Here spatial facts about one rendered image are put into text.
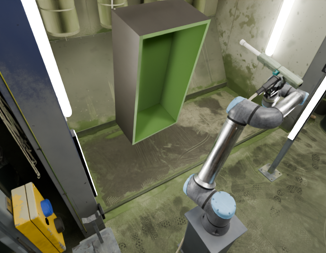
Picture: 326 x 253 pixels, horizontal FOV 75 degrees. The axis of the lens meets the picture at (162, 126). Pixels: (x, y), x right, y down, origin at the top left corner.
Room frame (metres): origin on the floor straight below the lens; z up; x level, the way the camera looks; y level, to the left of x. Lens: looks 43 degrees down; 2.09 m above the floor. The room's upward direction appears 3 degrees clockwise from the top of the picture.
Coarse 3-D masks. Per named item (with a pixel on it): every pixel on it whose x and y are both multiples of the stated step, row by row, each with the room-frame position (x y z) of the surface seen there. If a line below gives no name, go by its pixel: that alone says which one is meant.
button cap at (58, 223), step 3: (54, 219) 0.29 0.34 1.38; (57, 219) 0.29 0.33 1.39; (60, 219) 0.29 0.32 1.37; (54, 222) 0.28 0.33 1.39; (57, 222) 0.28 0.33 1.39; (60, 222) 0.28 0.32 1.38; (57, 225) 0.27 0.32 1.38; (60, 225) 0.27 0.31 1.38; (63, 225) 0.28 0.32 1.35; (57, 228) 0.26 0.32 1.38; (60, 228) 0.26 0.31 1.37; (63, 228) 0.27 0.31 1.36; (57, 231) 0.26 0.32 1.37; (60, 231) 0.26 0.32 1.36
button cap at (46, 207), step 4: (44, 200) 0.29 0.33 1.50; (48, 200) 0.30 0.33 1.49; (44, 204) 0.28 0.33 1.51; (48, 204) 0.28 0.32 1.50; (44, 208) 0.27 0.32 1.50; (48, 208) 0.27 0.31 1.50; (52, 208) 0.29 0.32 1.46; (44, 212) 0.26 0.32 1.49; (48, 212) 0.26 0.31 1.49; (52, 212) 0.27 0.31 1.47; (48, 216) 0.26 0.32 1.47
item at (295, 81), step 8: (248, 48) 1.38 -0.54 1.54; (264, 56) 1.27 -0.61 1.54; (264, 64) 1.24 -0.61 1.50; (272, 64) 1.20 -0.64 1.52; (280, 64) 1.19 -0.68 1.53; (280, 72) 1.14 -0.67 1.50; (288, 72) 1.12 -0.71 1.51; (272, 80) 1.11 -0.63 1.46; (288, 80) 1.09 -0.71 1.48; (296, 80) 1.06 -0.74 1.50; (264, 88) 1.09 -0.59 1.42; (296, 88) 1.05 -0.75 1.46
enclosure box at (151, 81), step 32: (128, 32) 1.36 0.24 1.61; (160, 32) 1.35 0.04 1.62; (192, 32) 1.76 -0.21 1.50; (128, 64) 1.39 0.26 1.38; (160, 64) 1.94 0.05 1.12; (192, 64) 1.73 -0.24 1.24; (128, 96) 1.43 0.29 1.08; (160, 96) 2.07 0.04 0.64; (128, 128) 1.49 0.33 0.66; (160, 128) 1.71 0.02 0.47
